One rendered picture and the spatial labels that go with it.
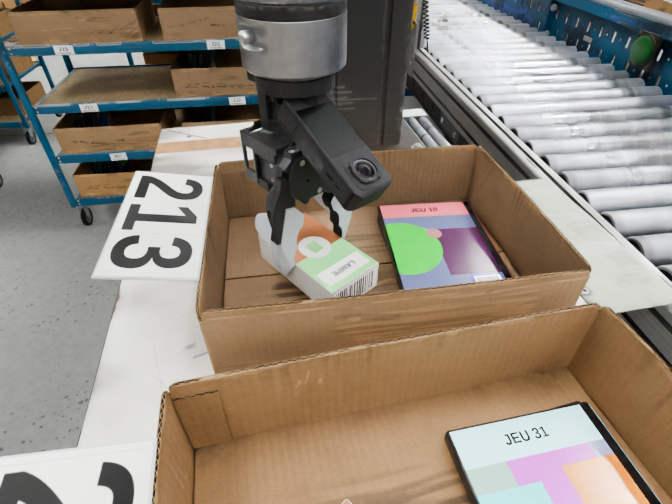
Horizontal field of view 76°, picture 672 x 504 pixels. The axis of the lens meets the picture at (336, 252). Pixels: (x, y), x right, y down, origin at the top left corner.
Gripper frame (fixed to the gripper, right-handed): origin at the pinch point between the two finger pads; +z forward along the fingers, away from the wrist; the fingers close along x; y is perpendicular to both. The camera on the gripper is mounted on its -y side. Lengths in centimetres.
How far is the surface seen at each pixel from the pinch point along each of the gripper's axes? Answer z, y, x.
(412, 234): 2.9, -2.7, -14.2
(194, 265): -4.1, 3.0, 12.9
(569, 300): 0.2, -22.8, -14.6
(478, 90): 7, 28, -78
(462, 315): 0.5, -16.5, -5.0
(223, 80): 22, 122, -57
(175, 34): 6, 129, -45
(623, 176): 7, -14, -60
